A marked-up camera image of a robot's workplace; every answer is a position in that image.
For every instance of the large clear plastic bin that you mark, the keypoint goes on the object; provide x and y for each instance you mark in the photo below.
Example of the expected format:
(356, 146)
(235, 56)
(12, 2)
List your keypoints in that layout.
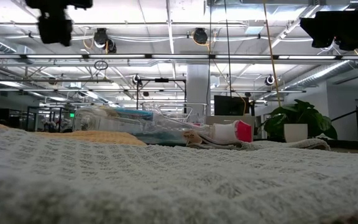
(179, 110)

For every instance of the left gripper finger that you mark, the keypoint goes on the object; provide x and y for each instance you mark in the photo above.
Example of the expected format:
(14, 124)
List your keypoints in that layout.
(48, 28)
(64, 29)

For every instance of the clear spray bottle red trigger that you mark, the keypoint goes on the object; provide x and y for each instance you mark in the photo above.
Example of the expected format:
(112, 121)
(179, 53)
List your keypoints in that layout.
(225, 132)

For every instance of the black computer monitor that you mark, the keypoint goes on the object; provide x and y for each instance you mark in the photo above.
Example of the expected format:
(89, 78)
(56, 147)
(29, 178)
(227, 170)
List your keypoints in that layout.
(228, 105)

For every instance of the orange cloth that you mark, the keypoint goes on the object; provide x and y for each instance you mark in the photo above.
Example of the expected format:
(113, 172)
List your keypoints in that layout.
(98, 137)

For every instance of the dark green folded cloth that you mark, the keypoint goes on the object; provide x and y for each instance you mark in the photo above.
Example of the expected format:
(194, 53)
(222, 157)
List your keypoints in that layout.
(163, 142)

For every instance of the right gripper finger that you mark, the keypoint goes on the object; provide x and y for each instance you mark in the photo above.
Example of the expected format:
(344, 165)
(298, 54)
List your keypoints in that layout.
(314, 31)
(353, 20)

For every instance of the green plant in white pot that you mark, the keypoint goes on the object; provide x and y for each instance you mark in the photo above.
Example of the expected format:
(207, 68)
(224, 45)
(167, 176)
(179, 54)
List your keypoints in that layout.
(297, 116)

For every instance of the black background stand frame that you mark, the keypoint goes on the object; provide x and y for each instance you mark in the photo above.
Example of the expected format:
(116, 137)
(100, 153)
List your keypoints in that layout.
(137, 96)

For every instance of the grey waffle weave cloth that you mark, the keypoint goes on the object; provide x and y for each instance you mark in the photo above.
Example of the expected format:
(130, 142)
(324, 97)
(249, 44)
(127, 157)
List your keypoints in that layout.
(166, 180)

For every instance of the black aluminium table frame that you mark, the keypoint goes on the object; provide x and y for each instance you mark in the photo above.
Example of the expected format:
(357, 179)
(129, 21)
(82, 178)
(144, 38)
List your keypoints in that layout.
(353, 144)

